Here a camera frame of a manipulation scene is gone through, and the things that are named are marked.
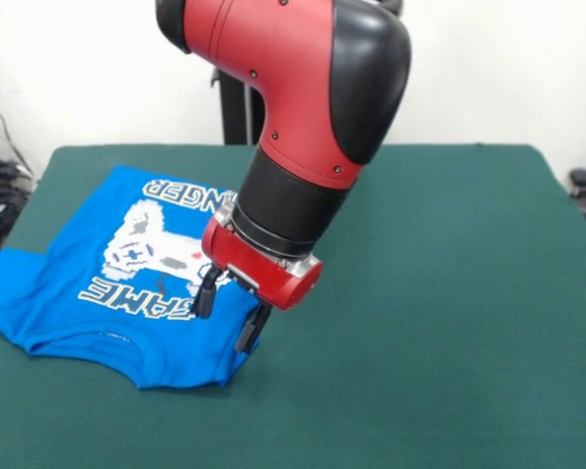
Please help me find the dark green table cloth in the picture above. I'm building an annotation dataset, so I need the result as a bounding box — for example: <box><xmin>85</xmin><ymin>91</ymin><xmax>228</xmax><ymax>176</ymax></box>
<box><xmin>0</xmin><ymin>143</ymin><xmax>586</xmax><ymax>469</ymax></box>

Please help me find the blue shirt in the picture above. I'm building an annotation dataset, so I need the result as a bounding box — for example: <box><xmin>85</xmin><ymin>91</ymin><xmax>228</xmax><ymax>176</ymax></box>
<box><xmin>0</xmin><ymin>164</ymin><xmax>261</xmax><ymax>391</ymax></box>

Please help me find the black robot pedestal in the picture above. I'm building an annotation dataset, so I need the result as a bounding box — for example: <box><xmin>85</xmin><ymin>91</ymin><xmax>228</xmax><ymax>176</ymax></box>
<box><xmin>210</xmin><ymin>0</ymin><xmax>406</xmax><ymax>146</ymax></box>

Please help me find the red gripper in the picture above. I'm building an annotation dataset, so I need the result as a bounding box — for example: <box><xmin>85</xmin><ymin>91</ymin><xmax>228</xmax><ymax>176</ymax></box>
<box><xmin>193</xmin><ymin>217</ymin><xmax>323</xmax><ymax>354</ymax></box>

